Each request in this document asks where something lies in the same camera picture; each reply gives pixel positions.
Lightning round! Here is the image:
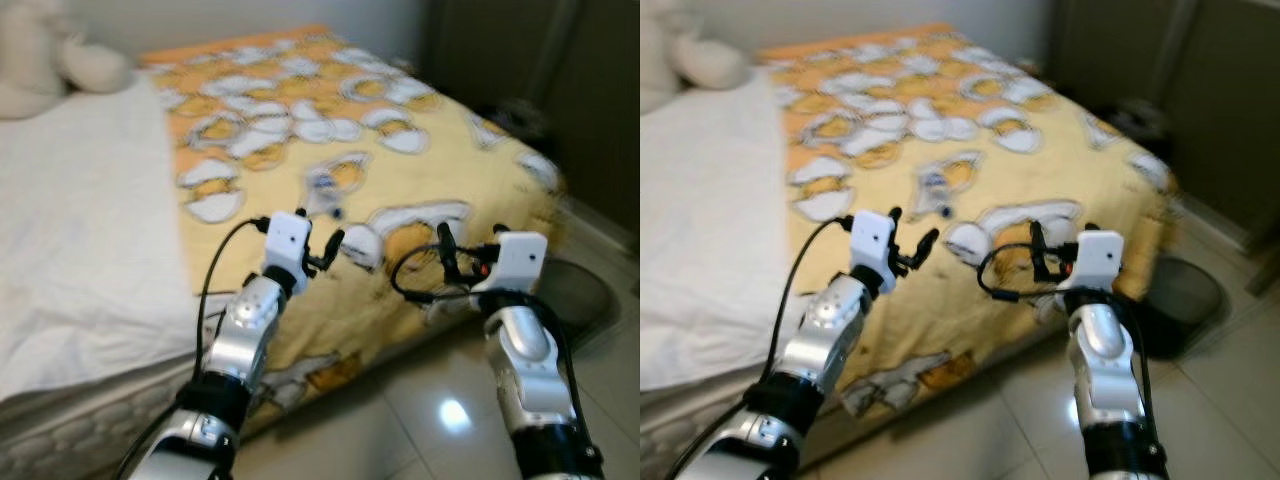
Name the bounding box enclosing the grey quilted mattress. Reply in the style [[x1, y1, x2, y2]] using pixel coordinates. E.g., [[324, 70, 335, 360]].
[[0, 325, 481, 480], [640, 325, 1081, 480]]

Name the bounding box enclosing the black mesh waste bin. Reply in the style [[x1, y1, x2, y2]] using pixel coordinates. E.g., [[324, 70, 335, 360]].
[[535, 258, 619, 347], [1130, 255, 1230, 362]]

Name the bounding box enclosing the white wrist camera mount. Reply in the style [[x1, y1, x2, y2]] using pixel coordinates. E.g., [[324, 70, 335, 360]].
[[850, 208, 899, 297], [1072, 230, 1127, 302], [262, 210, 313, 294], [492, 232, 549, 297]]

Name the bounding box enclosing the clear plastic bottle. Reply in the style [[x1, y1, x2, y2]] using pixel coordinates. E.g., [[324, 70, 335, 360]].
[[305, 168, 351, 219], [915, 165, 958, 219]]

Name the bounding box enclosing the yellow cartoon egg blanket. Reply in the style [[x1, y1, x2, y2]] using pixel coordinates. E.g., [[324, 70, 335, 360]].
[[140, 25, 567, 421], [758, 22, 1183, 419]]

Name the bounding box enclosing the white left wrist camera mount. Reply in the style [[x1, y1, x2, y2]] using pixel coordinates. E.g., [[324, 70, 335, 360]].
[[850, 208, 899, 297], [262, 210, 313, 294]]

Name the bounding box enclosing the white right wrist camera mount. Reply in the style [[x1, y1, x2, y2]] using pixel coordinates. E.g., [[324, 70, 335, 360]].
[[492, 232, 549, 297], [1072, 230, 1127, 302]]

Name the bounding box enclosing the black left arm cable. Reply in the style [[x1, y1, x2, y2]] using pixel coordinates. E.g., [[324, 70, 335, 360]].
[[765, 215, 857, 393], [195, 215, 271, 401]]

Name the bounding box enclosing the cream plush toy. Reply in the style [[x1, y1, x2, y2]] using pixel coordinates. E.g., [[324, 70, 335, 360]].
[[0, 0, 136, 121], [640, 0, 753, 113]]

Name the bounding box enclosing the white quilted bed sheet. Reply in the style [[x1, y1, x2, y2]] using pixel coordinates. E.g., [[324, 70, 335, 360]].
[[0, 70, 227, 403], [640, 68, 803, 394]]

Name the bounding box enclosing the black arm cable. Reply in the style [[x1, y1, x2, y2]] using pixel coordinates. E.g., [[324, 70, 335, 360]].
[[195, 215, 271, 401], [977, 243, 1071, 302], [389, 245, 481, 304], [765, 215, 857, 393]]

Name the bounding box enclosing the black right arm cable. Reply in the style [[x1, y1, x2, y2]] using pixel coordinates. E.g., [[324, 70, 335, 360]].
[[977, 243, 1071, 302], [389, 245, 481, 304]]

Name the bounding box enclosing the black bag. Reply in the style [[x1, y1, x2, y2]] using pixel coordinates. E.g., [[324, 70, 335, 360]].
[[480, 95, 551, 143]]

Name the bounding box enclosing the dark wardrobe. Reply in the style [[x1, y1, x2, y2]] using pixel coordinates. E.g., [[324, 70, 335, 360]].
[[420, 0, 641, 237], [1050, 0, 1280, 253]]

